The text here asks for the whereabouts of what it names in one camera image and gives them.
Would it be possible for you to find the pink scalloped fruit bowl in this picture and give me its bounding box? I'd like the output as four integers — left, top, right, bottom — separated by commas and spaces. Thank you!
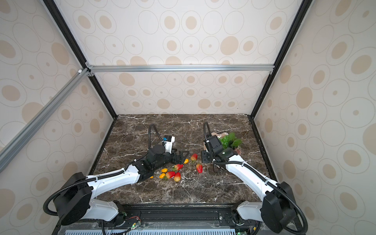
212, 132, 241, 155

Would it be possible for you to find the green fake grape bunch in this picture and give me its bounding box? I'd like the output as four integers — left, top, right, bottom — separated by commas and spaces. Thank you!
220, 132, 242, 150

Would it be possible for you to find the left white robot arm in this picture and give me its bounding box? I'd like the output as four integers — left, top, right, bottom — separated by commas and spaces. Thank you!
43, 134, 190, 225

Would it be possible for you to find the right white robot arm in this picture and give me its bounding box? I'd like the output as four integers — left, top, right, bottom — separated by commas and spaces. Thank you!
202, 122, 308, 235

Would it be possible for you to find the fake strawberry centre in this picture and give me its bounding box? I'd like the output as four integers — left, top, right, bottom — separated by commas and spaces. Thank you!
173, 164, 184, 172

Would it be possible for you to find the fake strawberry far right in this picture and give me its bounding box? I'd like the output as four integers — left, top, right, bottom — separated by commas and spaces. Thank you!
196, 164, 203, 173

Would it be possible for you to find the fake strawberry by grapes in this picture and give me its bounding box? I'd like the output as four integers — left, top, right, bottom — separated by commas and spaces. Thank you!
191, 154, 198, 162

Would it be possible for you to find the fake strawberry front left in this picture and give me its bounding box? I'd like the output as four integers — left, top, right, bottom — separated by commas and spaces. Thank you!
165, 171, 176, 179

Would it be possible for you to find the fake peach strawberry front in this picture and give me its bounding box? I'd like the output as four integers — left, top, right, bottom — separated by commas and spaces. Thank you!
174, 172, 181, 182

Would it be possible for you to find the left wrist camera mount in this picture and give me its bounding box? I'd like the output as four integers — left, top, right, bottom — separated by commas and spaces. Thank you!
162, 135, 175, 153

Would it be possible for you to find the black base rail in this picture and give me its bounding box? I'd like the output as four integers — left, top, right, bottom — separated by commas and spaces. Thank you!
52, 205, 306, 235

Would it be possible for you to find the horizontal aluminium frame bar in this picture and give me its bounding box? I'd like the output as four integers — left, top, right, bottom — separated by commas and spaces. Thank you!
89, 64, 274, 72

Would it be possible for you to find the slanted aluminium frame bar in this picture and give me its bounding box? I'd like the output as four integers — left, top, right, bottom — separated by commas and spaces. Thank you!
1, 68, 89, 171

